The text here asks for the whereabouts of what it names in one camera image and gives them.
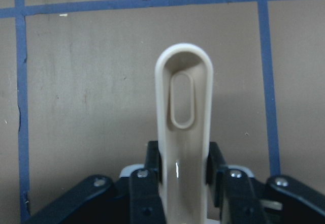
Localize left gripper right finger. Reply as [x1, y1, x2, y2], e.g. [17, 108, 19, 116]
[206, 142, 324, 223]

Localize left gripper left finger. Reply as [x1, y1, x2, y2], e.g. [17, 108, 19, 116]
[26, 141, 163, 223]

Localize beige plastic dustpan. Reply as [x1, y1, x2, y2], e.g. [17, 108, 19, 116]
[155, 43, 213, 223]

